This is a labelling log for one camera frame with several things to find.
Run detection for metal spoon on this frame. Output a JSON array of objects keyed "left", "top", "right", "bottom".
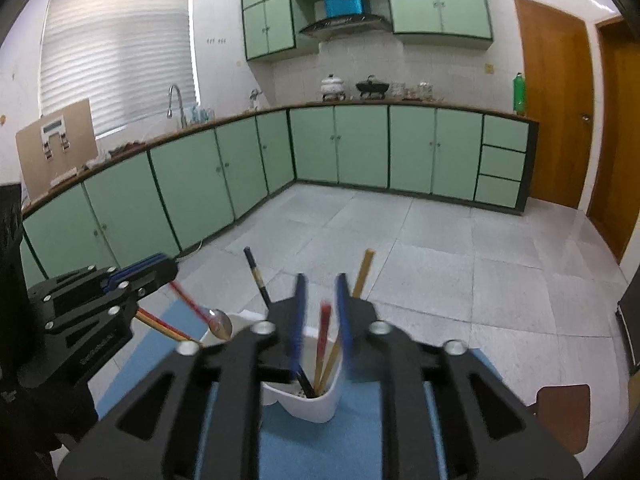
[{"left": 205, "top": 309, "right": 233, "bottom": 341}]

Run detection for black chopstick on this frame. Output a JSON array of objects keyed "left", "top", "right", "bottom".
[{"left": 243, "top": 246, "right": 271, "bottom": 309}]

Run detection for red patterned chopstick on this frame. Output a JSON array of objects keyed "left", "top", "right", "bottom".
[{"left": 312, "top": 301, "right": 332, "bottom": 396}]

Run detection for light bamboo chopstick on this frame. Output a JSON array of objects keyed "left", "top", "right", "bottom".
[{"left": 319, "top": 249, "right": 375, "bottom": 393}]

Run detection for black plastic spoon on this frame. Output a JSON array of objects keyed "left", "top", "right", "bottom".
[{"left": 295, "top": 367, "right": 317, "bottom": 399}]

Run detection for green lower kitchen cabinets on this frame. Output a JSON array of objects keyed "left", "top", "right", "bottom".
[{"left": 21, "top": 103, "right": 538, "bottom": 285}]

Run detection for brown wooden stool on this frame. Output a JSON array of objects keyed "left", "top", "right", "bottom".
[{"left": 528, "top": 384, "right": 591, "bottom": 455}]

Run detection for chrome sink faucet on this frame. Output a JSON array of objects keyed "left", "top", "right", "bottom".
[{"left": 166, "top": 83, "right": 189, "bottom": 130}]

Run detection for brown board with device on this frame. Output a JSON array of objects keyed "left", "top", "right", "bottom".
[{"left": 15, "top": 99, "right": 99, "bottom": 202}]

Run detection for blue table mat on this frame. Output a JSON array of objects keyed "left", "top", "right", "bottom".
[{"left": 94, "top": 299, "right": 507, "bottom": 480}]

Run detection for black glass cabinet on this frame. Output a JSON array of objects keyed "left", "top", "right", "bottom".
[{"left": 616, "top": 268, "right": 640, "bottom": 375}]

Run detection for white window blind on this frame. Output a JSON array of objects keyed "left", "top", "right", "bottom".
[{"left": 39, "top": 0, "right": 200, "bottom": 134}]

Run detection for white cooking pot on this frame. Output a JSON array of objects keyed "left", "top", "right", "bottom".
[{"left": 320, "top": 74, "right": 346, "bottom": 102}]

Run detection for right wooden door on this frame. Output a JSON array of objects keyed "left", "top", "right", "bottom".
[{"left": 588, "top": 18, "right": 639, "bottom": 260}]

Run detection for wooden door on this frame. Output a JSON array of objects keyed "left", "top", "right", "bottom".
[
  {"left": 588, "top": 18, "right": 639, "bottom": 260},
  {"left": 514, "top": 0, "right": 594, "bottom": 208}
]

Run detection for black wok pan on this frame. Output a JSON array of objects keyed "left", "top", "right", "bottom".
[{"left": 356, "top": 75, "right": 390, "bottom": 100}]

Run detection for black range hood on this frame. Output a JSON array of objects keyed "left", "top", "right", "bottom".
[{"left": 299, "top": 13, "right": 393, "bottom": 41}]

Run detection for glass jars on counter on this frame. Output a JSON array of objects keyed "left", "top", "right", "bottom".
[{"left": 390, "top": 81, "right": 435, "bottom": 102}]

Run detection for blue box above hood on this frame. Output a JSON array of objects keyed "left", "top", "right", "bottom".
[{"left": 323, "top": 0, "right": 369, "bottom": 18}]

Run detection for green thermos bottle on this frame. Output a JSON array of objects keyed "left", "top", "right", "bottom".
[{"left": 513, "top": 73, "right": 526, "bottom": 116}]

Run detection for left wooden door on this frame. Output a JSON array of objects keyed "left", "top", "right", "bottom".
[{"left": 514, "top": 0, "right": 594, "bottom": 208}]

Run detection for green upper wall cabinets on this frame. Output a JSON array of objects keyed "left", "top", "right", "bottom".
[{"left": 241, "top": 0, "right": 494, "bottom": 61}]

